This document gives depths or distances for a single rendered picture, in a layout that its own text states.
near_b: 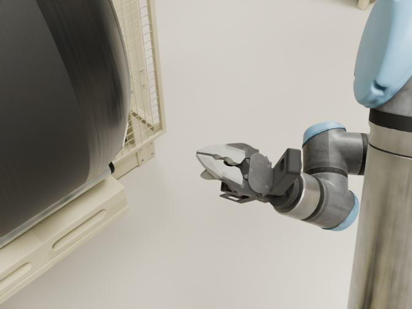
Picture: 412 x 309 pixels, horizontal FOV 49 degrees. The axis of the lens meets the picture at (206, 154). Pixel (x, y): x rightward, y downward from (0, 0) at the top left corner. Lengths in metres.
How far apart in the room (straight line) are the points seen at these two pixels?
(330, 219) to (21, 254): 0.56
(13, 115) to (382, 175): 0.37
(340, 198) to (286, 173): 0.21
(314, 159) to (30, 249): 0.56
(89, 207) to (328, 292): 1.11
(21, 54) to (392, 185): 0.37
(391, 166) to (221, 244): 1.43
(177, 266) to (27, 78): 1.35
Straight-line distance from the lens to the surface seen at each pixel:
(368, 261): 0.47
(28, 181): 0.58
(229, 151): 0.77
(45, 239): 0.86
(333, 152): 0.96
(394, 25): 0.41
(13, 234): 0.84
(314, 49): 2.80
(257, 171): 0.80
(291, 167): 0.74
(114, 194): 0.89
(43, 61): 0.51
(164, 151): 2.12
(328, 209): 0.90
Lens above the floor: 1.56
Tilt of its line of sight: 48 degrees down
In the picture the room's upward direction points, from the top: straight up
